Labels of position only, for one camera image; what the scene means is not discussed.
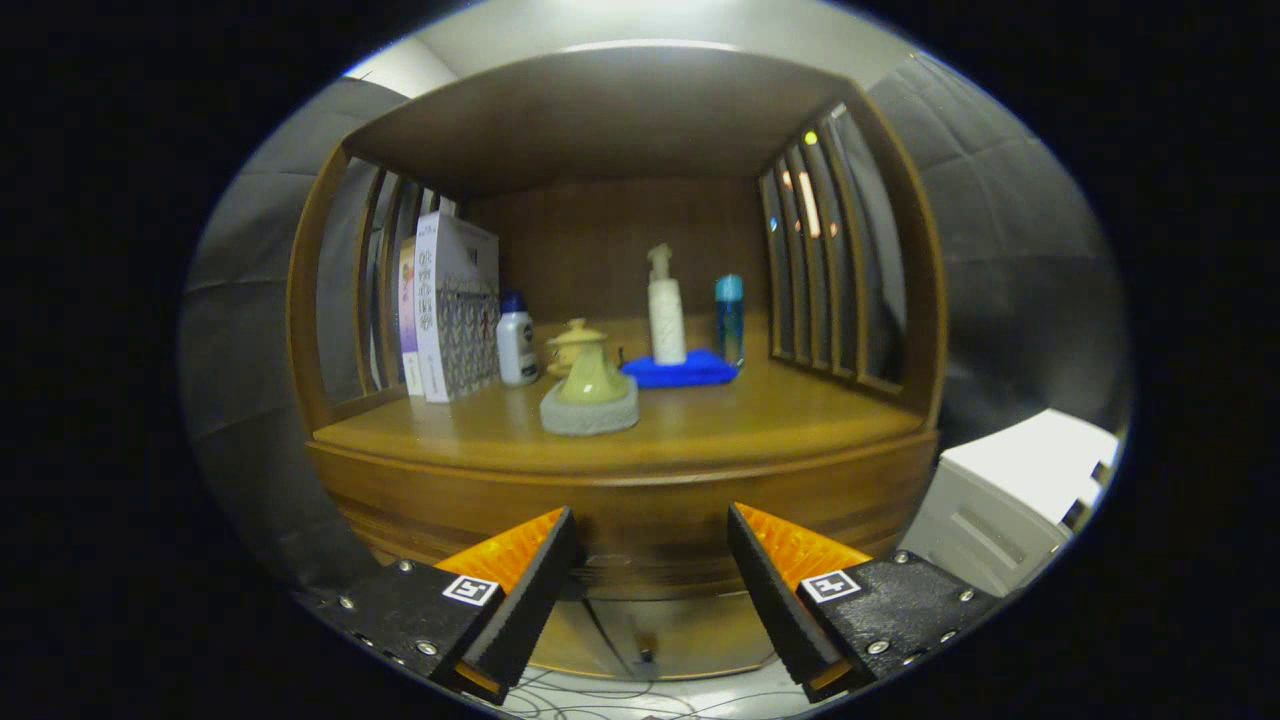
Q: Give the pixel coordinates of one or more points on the brown wooden cabinet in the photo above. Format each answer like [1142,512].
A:
[600,110]

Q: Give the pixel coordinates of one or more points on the green item with grey rim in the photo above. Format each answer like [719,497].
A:
[590,415]

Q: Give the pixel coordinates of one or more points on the thick white book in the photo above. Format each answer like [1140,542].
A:
[460,310]

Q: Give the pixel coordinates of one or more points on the white grey appliance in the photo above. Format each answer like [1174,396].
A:
[1010,490]

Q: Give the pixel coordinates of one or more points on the clear blue bottle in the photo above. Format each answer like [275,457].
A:
[730,320]

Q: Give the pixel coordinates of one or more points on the white pump bottle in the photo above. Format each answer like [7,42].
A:
[667,315]

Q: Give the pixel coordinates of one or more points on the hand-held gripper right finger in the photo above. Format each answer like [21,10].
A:
[775,600]

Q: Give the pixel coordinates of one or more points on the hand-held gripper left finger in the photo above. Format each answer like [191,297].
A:
[530,600]

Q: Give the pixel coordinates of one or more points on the brown wooden countertop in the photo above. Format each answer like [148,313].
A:
[750,420]

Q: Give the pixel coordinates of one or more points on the yellow lidded tea cup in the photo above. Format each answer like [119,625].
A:
[572,335]

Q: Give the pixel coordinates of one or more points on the white bottle with blue cap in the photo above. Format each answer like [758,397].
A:
[517,345]

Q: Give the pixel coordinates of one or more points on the thin purple book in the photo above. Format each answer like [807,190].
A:
[408,320]

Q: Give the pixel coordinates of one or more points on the brown wooden drawer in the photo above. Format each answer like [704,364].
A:
[650,510]

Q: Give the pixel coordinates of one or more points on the blue folded cloth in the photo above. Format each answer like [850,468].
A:
[680,373]

